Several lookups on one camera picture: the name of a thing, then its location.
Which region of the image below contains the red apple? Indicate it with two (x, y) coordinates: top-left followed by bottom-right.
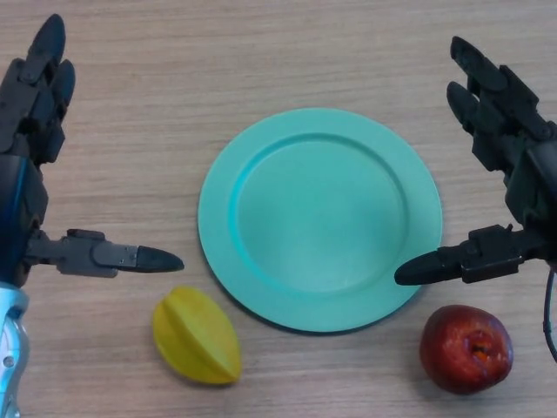
(419, 305), (513, 395)

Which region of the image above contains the green round plate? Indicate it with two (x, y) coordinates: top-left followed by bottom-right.
(198, 108), (444, 335)

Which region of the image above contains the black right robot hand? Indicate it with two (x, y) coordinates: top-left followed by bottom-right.
(394, 36), (557, 287)

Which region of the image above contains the yellow starfruit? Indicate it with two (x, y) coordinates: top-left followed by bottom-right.
(151, 285), (243, 385)

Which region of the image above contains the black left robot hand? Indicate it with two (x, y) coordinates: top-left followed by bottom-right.
(0, 14), (185, 288)

